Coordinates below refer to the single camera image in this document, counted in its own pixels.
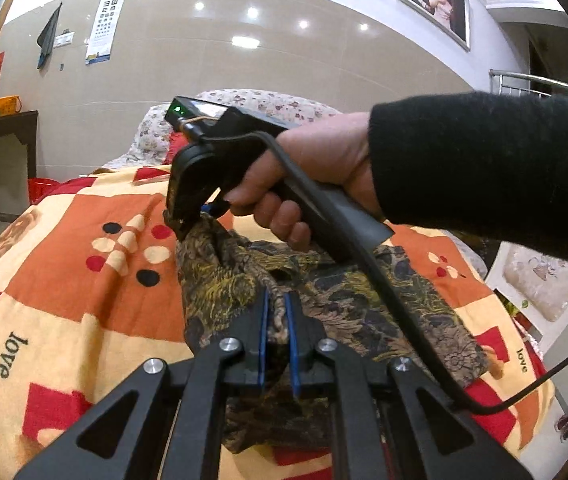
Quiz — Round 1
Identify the dark patterned garment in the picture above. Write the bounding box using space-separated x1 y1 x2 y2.
174 212 489 456

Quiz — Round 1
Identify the white chair with floral cushion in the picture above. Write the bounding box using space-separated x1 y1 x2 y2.
486 241 568 361

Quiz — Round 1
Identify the orange printed blanket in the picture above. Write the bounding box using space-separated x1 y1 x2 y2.
0 165 557 480

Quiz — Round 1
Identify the floral grey pillow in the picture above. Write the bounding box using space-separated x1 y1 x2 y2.
104 89 345 171

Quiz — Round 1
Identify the metal stair railing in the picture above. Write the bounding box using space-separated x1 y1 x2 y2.
488 69 568 102

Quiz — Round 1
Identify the dark wooden side table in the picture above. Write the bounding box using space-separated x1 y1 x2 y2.
0 110 40 266

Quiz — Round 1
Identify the dark hanging cloth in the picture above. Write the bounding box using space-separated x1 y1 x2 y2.
36 3 63 70

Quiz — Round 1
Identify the person's right hand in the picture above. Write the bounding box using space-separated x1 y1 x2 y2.
226 111 385 252

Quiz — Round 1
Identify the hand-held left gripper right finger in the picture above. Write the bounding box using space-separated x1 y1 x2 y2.
284 292 534 480

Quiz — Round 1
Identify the red bucket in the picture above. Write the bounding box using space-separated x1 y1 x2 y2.
26 177 60 206

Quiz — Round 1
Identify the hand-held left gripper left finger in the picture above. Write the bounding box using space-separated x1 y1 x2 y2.
14 290 272 480

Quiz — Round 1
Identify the eye chart poster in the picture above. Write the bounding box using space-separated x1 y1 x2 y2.
85 0 128 66

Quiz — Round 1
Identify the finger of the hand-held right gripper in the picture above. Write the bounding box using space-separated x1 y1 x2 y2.
163 202 221 242

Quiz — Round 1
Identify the person's right forearm black sleeve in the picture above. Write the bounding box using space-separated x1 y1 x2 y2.
369 91 568 278

